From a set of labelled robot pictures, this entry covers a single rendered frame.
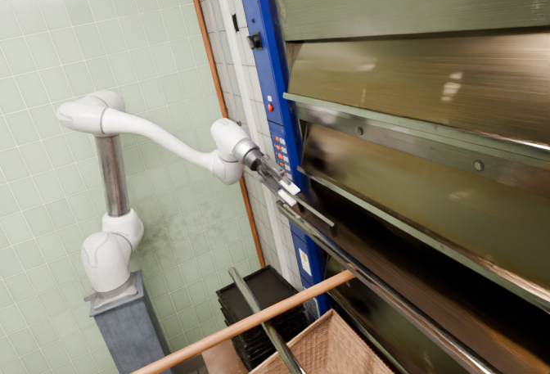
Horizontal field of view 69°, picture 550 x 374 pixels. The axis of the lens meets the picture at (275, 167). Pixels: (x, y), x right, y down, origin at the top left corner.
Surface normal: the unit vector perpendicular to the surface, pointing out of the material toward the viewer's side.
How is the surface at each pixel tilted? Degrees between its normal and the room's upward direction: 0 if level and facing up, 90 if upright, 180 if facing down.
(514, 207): 70
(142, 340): 90
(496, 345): 9
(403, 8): 90
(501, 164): 90
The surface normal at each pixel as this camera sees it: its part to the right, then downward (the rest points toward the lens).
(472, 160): -0.89, 0.32
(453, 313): -0.33, -0.85
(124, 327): 0.35, 0.28
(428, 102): -0.90, -0.01
